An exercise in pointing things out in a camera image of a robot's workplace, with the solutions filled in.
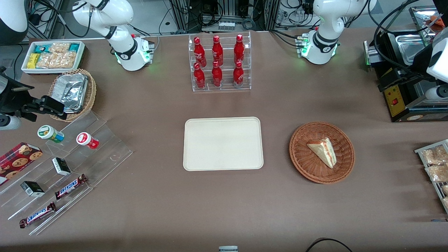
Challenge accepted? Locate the silver foil container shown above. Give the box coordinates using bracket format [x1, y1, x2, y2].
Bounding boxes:
[59, 73, 89, 113]

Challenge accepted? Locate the clear acrylic stepped display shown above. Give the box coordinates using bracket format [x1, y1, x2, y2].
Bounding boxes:
[0, 110, 133, 236]

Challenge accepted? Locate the brown round wicker basket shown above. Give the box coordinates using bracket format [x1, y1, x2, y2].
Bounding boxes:
[289, 121, 355, 184]

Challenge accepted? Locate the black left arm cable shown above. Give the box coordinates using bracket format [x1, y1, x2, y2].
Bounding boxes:
[373, 0, 432, 82]

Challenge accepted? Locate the large clear cracker bag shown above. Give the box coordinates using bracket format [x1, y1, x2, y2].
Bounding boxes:
[36, 51, 77, 69]

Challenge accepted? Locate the white plastic snack bin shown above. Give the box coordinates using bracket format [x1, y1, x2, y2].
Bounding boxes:
[21, 41, 86, 75]

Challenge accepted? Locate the black food warmer machine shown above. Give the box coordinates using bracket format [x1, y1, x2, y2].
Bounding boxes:
[363, 5, 448, 123]

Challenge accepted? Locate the black looped floor cable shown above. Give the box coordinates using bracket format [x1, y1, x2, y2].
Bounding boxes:
[306, 238, 353, 252]

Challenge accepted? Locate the clear bag of snacks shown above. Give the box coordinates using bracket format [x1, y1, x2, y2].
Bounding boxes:
[421, 146, 448, 166]
[425, 164, 448, 183]

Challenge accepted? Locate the steel warmer pan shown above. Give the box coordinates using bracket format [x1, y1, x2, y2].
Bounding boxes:
[395, 34, 436, 65]

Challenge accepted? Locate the light tan wicker basket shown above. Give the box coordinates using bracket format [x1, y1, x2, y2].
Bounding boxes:
[48, 69, 97, 122]

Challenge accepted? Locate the small clear cracker bag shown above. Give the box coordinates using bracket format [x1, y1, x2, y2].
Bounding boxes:
[49, 42, 71, 54]

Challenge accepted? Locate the tray of packaged snacks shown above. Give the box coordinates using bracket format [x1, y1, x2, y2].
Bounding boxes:
[414, 139, 448, 214]

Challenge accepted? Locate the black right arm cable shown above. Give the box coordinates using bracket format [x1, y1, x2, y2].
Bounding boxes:
[56, 0, 93, 38]

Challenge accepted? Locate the small black carton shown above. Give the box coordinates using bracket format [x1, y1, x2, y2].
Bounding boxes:
[52, 157, 71, 176]
[20, 181, 45, 197]

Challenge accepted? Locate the clear acrylic bottle rack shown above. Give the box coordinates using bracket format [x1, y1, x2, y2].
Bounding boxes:
[188, 31, 252, 92]

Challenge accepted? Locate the red lid snack cup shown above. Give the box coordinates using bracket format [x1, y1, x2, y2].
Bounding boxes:
[76, 132, 99, 150]

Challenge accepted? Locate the triangular sandwich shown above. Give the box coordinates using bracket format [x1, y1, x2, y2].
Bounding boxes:
[307, 137, 337, 169]

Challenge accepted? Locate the red cola bottle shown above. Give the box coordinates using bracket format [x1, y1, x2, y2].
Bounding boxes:
[234, 34, 245, 64]
[194, 37, 207, 68]
[233, 61, 244, 88]
[194, 62, 206, 89]
[211, 61, 223, 87]
[212, 35, 224, 66]

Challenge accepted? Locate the Snickers chocolate bar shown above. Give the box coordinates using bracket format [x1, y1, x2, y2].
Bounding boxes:
[55, 174, 88, 200]
[19, 202, 57, 229]

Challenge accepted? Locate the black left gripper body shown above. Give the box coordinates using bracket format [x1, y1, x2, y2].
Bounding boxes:
[408, 45, 437, 84]

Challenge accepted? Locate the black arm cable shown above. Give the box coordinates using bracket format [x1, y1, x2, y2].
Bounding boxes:
[56, 0, 93, 38]
[373, 0, 432, 82]

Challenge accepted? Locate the cream rectangular tray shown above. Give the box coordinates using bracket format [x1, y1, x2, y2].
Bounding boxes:
[183, 117, 264, 172]

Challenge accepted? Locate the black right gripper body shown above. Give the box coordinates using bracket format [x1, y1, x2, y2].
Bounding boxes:
[0, 75, 42, 122]

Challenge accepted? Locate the green lid snack cup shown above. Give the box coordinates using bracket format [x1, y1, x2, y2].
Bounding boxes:
[37, 125, 65, 144]

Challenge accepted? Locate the red cookie box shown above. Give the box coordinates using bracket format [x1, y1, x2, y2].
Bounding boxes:
[0, 142, 43, 186]

